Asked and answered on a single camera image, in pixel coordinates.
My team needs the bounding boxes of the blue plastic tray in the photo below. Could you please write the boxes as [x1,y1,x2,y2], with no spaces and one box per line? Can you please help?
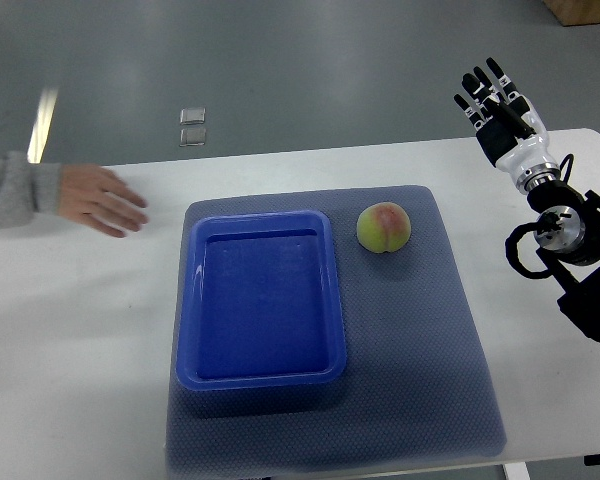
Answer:
[175,210,347,392]

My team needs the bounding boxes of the white table leg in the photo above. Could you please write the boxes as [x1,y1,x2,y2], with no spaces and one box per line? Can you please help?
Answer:
[502,462,530,480]

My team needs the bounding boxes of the upper metal floor plate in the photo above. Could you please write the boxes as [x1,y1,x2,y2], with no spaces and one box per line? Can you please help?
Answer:
[180,107,206,125]

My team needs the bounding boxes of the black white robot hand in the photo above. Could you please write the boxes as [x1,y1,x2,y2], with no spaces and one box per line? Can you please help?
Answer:
[454,57,561,195]

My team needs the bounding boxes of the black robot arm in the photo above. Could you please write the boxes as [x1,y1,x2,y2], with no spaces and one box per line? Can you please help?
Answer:
[505,154,600,344]

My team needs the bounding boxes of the bare human hand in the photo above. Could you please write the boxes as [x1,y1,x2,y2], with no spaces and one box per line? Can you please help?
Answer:
[57,164,149,238]

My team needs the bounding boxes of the grey sleeved forearm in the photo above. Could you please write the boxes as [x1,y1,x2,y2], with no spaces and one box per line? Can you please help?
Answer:
[0,152,62,230]

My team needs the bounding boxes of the brown wooden box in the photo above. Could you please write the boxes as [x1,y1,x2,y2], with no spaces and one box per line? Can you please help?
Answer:
[543,0,600,26]

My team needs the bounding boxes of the blue grey textured mat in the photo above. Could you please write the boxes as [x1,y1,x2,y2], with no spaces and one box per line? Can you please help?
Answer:
[165,186,506,479]

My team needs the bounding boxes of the green red peach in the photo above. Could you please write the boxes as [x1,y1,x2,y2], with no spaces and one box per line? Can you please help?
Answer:
[356,202,412,254]

